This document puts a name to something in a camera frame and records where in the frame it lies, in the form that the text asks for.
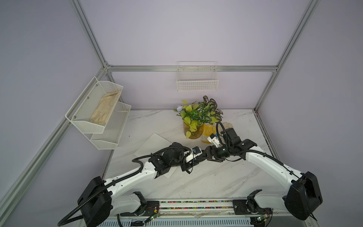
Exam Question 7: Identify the aluminium frame profiles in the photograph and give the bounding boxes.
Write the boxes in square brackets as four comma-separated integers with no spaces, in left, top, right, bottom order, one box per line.
[1,1,319,225]

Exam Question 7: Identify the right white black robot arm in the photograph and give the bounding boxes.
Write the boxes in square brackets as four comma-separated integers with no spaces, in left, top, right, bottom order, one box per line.
[200,128,323,220]

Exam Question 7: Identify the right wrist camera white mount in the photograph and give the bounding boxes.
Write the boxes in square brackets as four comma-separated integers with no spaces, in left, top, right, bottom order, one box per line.
[207,134,221,148]

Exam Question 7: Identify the beige glove in basket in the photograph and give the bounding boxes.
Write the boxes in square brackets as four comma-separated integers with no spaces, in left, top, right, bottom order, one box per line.
[89,91,121,125]

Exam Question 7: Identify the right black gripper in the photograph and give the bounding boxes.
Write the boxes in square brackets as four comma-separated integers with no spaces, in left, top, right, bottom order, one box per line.
[200,143,233,161]

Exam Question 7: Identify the beige work glove on table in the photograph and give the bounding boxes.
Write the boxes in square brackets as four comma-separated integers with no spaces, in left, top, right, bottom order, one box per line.
[218,122,233,131]

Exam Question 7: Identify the white wire wall basket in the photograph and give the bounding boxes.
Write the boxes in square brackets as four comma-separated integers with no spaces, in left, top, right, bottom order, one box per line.
[176,61,219,92]

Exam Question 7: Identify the white laptop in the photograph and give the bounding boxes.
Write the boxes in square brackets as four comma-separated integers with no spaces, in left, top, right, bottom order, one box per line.
[134,133,177,182]

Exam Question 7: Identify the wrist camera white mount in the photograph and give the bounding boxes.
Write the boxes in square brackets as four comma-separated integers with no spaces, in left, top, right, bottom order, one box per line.
[207,134,221,148]
[185,147,202,163]

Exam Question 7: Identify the yellow glass cup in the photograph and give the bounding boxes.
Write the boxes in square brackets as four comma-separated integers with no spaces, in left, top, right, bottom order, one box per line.
[201,124,216,144]

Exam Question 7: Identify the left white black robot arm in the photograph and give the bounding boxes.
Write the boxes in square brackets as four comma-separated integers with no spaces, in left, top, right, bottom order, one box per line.
[57,142,202,227]

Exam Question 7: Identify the aluminium front rail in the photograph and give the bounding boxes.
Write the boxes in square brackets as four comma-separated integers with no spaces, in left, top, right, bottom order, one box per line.
[99,197,318,227]

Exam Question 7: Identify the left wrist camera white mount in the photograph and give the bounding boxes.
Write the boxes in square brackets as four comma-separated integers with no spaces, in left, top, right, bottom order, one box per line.
[185,147,202,163]

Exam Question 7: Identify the white two-tier wall basket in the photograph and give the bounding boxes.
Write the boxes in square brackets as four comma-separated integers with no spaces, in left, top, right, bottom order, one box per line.
[65,77,131,150]

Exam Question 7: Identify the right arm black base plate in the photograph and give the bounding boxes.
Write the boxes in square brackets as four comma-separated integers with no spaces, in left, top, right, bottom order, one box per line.
[232,199,272,215]

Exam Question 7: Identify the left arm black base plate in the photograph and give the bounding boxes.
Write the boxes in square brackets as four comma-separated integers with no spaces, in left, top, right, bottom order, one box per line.
[120,201,160,217]

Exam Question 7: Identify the potted green plant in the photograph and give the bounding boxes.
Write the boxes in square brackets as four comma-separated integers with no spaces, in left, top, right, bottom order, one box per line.
[174,96,223,140]

